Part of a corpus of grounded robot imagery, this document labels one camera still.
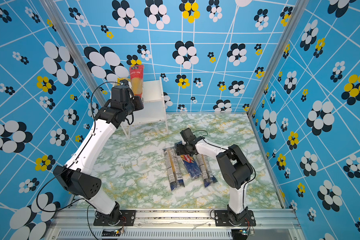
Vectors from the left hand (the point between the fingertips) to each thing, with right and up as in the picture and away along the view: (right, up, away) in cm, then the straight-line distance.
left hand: (140, 97), depth 77 cm
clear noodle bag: (+17, -40, +11) cm, 45 cm away
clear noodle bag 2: (+37, -44, +8) cm, 58 cm away
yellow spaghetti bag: (-17, +14, +15) cm, 27 cm away
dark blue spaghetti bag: (+27, -39, +12) cm, 49 cm away
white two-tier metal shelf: (+4, -6, +14) cm, 16 cm away
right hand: (+21, -31, +19) cm, 42 cm away
